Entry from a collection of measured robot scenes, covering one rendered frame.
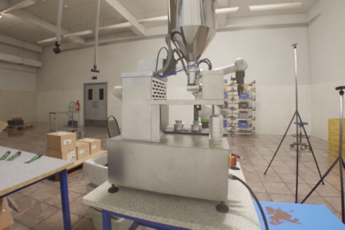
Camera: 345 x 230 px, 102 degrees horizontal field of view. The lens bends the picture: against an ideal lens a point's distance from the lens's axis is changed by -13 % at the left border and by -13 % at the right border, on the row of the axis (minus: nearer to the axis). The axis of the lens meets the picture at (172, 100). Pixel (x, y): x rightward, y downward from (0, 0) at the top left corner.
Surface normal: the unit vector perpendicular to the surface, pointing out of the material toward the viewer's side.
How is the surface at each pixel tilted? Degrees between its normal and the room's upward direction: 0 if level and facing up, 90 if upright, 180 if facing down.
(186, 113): 90
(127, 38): 90
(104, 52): 90
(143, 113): 90
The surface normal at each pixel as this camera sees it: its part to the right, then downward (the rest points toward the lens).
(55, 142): -0.33, 0.00
